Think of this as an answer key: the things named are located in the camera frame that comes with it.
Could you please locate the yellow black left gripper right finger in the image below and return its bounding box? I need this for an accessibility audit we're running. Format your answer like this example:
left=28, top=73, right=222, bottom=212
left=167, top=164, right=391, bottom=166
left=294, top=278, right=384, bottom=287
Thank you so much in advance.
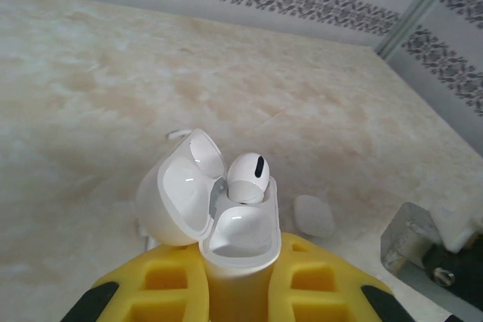
left=267, top=232, right=397, bottom=322

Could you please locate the large white earbud charging case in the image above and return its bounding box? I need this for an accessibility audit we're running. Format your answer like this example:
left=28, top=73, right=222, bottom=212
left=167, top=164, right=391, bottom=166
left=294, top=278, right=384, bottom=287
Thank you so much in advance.
left=134, top=128, right=283, bottom=322

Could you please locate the small white earbud charging case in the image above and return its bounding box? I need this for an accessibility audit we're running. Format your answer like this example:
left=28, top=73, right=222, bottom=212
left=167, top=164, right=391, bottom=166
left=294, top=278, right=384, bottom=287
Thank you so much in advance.
left=293, top=195, right=337, bottom=240

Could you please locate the white wireless earbud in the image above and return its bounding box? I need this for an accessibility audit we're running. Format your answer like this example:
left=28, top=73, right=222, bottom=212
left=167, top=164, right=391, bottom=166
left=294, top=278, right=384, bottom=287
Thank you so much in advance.
left=225, top=151, right=271, bottom=206

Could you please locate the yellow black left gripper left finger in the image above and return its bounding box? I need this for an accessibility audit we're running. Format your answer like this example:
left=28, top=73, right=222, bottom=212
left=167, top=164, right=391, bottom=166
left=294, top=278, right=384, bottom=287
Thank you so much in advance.
left=66, top=244, right=211, bottom=322

